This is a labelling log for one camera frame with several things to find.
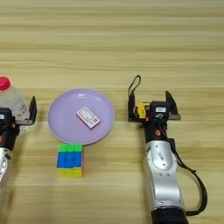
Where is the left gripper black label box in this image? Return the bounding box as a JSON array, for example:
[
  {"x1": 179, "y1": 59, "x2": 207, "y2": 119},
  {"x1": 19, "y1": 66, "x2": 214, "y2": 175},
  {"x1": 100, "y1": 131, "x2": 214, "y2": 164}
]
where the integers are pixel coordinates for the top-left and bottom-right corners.
[{"x1": 0, "y1": 108, "x2": 13, "y2": 123}]

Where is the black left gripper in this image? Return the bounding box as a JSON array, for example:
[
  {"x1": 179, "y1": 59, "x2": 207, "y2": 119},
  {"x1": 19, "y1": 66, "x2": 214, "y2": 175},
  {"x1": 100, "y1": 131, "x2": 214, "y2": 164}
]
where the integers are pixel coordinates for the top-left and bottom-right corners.
[{"x1": 0, "y1": 95, "x2": 38, "y2": 151}]

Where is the purple round plate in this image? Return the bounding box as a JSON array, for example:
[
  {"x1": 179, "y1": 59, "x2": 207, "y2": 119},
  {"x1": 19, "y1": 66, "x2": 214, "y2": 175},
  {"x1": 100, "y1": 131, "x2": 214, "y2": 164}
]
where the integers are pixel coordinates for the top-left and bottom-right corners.
[{"x1": 47, "y1": 88, "x2": 116, "y2": 146}]

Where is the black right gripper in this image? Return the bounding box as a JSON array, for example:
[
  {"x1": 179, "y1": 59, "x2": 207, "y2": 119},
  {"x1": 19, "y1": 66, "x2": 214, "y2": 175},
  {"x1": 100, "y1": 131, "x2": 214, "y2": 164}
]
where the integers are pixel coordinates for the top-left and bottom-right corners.
[{"x1": 128, "y1": 90, "x2": 182, "y2": 144}]

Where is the clear bottle red cap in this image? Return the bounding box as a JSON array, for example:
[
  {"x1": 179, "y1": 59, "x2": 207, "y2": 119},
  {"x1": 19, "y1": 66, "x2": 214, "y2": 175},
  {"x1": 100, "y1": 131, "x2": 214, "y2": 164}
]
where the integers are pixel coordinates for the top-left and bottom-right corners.
[{"x1": 0, "y1": 76, "x2": 31, "y2": 125}]

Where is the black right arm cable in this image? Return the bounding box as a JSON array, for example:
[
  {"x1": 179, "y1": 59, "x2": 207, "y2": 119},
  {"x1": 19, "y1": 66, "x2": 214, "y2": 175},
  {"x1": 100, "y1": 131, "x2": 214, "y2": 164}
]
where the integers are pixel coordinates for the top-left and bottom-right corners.
[{"x1": 158, "y1": 122, "x2": 208, "y2": 217}]

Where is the colourful puzzle cube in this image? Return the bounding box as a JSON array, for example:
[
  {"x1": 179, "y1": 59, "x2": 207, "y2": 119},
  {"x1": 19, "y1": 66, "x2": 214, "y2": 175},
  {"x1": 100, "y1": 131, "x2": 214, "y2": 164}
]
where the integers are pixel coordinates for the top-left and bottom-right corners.
[{"x1": 56, "y1": 143, "x2": 85, "y2": 179}]

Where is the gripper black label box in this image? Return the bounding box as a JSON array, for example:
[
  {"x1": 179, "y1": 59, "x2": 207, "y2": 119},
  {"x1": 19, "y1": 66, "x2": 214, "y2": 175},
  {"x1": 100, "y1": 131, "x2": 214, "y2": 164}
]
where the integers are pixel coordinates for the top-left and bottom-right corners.
[
  {"x1": 0, "y1": 108, "x2": 13, "y2": 123},
  {"x1": 149, "y1": 101, "x2": 171, "y2": 119}
]

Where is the small red white card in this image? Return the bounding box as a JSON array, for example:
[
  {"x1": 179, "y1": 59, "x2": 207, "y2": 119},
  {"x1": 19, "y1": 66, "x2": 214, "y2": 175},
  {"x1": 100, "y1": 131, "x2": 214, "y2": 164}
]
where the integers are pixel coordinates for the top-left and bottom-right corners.
[{"x1": 75, "y1": 106, "x2": 101, "y2": 130}]

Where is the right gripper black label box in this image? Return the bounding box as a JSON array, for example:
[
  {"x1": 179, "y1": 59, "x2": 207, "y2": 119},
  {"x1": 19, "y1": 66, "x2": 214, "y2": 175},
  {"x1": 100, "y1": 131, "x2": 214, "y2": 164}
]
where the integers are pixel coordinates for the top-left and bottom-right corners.
[{"x1": 149, "y1": 101, "x2": 171, "y2": 119}]

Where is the yellow black tape measure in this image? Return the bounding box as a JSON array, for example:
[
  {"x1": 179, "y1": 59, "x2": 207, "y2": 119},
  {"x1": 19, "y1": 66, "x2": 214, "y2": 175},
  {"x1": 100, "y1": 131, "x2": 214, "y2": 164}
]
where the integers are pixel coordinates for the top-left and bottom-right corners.
[{"x1": 128, "y1": 74, "x2": 151, "y2": 121}]

